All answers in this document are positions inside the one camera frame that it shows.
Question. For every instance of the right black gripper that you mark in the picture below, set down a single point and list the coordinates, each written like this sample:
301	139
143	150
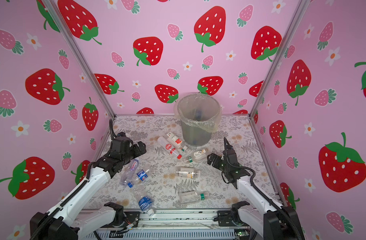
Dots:
215	163

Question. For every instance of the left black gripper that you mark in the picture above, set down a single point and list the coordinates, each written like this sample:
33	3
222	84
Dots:
142	148

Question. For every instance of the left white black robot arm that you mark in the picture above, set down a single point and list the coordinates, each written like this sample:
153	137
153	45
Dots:
60	222

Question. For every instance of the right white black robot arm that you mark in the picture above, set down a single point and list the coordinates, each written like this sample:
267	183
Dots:
264	216

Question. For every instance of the grey mesh waste bin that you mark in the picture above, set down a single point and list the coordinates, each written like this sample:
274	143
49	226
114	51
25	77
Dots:
195	136

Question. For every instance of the square clear bottle crane label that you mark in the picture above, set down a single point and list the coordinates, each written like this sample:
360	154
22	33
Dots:
197	156

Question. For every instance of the Pepsi water bottle blue label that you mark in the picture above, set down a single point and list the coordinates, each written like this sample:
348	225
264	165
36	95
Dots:
142	174

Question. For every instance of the white bottle with red cap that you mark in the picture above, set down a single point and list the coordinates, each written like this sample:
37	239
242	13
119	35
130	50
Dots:
169	148

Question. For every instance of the clear bottle purple red label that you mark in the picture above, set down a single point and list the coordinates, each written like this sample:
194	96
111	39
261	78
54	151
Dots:
129	171

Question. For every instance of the clear bottle beige label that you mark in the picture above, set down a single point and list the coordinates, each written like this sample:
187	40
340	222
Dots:
189	173

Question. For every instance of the bottle with red white label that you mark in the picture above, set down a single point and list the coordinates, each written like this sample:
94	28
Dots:
176	142

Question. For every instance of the Pocari bottle blue label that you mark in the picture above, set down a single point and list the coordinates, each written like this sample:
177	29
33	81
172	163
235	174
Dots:
144	200

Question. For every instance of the clear bottle with green ring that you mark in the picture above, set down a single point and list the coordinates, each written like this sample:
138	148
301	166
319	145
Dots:
192	197

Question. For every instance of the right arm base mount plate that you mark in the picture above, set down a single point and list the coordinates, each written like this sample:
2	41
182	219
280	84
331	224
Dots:
227	219

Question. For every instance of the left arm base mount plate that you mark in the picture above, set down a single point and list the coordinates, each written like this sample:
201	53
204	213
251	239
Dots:
128	221

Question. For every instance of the aluminium front rail frame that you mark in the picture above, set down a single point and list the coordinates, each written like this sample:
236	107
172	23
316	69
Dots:
165	224

